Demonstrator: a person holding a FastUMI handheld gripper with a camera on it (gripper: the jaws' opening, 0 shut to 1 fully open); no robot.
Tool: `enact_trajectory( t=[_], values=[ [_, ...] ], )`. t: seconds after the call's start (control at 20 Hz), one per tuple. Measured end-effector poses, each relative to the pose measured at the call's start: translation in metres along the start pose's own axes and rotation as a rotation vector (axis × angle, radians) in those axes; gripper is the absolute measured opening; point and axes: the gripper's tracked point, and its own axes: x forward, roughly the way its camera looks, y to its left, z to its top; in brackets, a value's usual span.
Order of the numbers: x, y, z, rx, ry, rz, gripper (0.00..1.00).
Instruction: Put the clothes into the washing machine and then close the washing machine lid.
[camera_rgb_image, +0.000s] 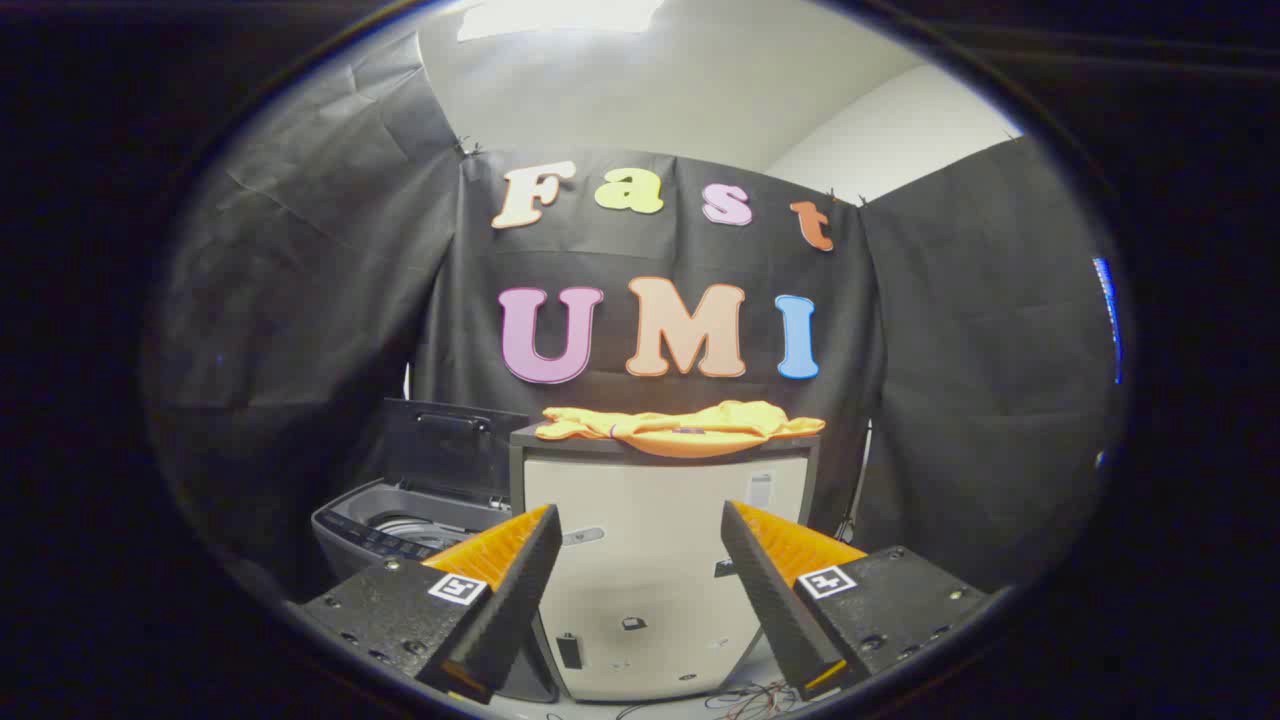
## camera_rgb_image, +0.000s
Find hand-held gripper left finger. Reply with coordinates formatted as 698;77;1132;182
300;503;563;706

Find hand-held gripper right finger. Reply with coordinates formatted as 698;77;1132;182
720;500;991;701

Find orange yellow shirt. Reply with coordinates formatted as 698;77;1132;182
535;400;827;459

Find grey washing machine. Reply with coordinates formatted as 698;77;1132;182
312;478;561;703

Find white cabinet with grey top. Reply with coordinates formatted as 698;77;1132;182
508;420;823;703

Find thin backdrop stand pole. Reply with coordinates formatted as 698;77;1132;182
845;420;874;543

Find black backdrop cloth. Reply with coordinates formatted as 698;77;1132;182
145;30;1126;601

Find tangled thin cables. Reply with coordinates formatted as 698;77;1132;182
615;680;801;720

